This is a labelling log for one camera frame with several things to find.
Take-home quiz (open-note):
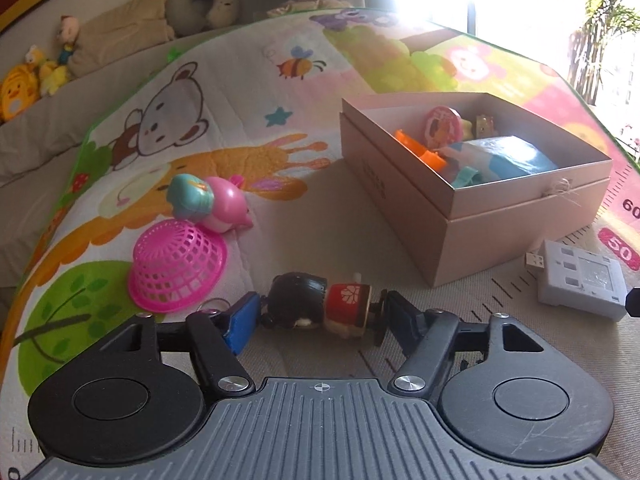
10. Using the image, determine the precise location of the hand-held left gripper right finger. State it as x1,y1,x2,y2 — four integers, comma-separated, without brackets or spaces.
385,291,548,401

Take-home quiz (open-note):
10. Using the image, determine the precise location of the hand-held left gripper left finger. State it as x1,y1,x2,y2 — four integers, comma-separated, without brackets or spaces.
87,294,261,401

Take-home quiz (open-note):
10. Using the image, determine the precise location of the black-haired doll keychain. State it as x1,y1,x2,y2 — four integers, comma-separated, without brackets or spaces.
197,272,388,347

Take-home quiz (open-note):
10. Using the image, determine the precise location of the pink cardboard box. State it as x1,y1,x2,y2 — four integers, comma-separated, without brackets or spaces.
340,91,615,288

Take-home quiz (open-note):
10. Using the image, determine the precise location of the orange plastic toy mould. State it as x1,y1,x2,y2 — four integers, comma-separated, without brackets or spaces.
392,130,448,171

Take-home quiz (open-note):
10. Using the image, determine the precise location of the blue and white packet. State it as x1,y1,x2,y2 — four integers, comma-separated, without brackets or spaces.
440,135,558,186

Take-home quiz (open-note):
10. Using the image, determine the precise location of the pink and yellow cupcake toy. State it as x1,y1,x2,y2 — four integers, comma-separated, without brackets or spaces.
424,105,473,153

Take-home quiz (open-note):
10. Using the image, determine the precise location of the yellow cheese toy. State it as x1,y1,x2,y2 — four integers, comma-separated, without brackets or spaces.
472,112,496,138

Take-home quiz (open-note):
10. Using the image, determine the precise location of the white USB adapter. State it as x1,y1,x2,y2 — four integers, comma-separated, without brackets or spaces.
524,239,628,321

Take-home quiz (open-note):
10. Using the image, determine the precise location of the pink plastic basket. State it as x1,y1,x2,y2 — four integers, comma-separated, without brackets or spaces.
127,220,228,313

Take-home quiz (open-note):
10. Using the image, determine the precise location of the pink bird toy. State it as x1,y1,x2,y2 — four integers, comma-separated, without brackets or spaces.
205,175,253,235

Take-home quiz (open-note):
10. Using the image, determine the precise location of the printed cartoon play mat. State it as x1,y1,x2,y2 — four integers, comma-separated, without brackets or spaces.
0,7,640,480

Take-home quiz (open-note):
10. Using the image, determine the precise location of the outdoor tree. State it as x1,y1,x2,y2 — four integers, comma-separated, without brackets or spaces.
567,0,640,106

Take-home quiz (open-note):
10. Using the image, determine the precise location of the grey neck pillow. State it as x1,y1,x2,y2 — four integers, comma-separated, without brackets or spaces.
165,0,241,36

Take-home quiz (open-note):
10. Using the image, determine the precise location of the beige pillow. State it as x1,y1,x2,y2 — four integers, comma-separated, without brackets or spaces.
67,0,176,78

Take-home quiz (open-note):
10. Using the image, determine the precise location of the yellow duck plush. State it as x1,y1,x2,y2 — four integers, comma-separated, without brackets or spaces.
0,64,43,122

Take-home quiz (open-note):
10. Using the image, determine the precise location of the red-haired doll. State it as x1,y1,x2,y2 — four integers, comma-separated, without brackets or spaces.
56,15,81,66

